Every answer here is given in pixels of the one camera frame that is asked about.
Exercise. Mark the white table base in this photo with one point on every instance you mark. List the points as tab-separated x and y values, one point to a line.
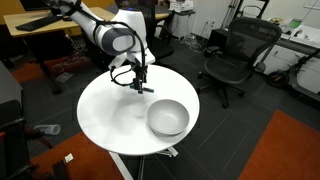
166	151

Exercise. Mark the white side cabinet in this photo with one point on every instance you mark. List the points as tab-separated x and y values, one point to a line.
300	43

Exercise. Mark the wooden desk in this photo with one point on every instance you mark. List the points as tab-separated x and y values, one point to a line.
30	28

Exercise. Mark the white round bowl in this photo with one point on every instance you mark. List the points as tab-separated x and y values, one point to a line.
168	116

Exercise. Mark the teal and black pen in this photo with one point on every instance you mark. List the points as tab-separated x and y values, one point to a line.
150	90

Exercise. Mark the small white paper square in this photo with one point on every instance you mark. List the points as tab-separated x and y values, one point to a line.
69	157

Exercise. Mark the grey metal cabinet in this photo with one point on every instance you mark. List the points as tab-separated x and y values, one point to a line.
8	90

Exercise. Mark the clear plastic bottle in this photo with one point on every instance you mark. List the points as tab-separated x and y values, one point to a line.
46	129

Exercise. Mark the black equipment cart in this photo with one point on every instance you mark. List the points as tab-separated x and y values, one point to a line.
13	143

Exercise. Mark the white printer box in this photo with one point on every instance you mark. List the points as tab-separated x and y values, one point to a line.
181	5

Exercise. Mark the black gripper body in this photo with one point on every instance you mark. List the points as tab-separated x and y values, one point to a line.
140	72

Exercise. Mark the black computer monitor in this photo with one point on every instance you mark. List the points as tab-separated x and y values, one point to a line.
35	4

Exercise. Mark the black plain office chair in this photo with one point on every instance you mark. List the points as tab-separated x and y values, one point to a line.
161	46

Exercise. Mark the green small container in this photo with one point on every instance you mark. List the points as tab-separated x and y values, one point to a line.
295	23

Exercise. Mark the black keyboard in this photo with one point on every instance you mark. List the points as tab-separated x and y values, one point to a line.
33	24

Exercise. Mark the black electric scooter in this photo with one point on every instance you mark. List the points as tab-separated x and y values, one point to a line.
300	80

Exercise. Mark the black tripod stand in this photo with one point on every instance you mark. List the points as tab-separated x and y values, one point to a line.
233	13

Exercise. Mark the black mesh office chair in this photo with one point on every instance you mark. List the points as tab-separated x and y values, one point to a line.
233	66

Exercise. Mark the white power adapter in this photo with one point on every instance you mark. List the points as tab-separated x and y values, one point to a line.
64	77

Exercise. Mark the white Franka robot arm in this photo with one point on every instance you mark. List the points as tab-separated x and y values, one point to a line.
116	36

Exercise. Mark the black box on floor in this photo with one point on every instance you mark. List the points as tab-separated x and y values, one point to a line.
218	38

